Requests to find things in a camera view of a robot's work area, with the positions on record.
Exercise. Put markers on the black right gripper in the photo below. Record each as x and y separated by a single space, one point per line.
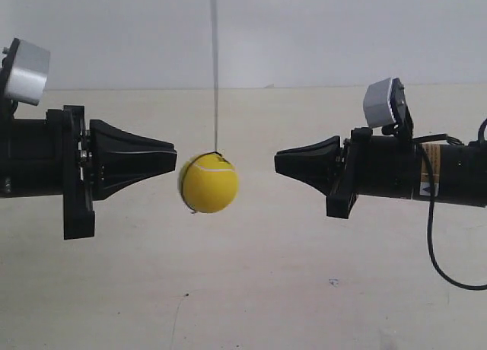
374 165

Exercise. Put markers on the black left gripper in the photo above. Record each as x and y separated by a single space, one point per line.
113 158

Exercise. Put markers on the yellow tennis ball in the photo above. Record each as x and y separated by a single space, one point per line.
208 183

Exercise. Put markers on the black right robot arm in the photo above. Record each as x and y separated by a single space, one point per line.
453 174

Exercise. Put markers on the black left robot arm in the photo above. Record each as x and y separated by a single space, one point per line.
31 159

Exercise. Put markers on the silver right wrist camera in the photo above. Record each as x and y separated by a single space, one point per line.
384 106

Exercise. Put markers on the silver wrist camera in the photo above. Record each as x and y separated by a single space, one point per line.
24 72
384 106

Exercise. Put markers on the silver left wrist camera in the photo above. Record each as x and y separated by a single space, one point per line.
24 72

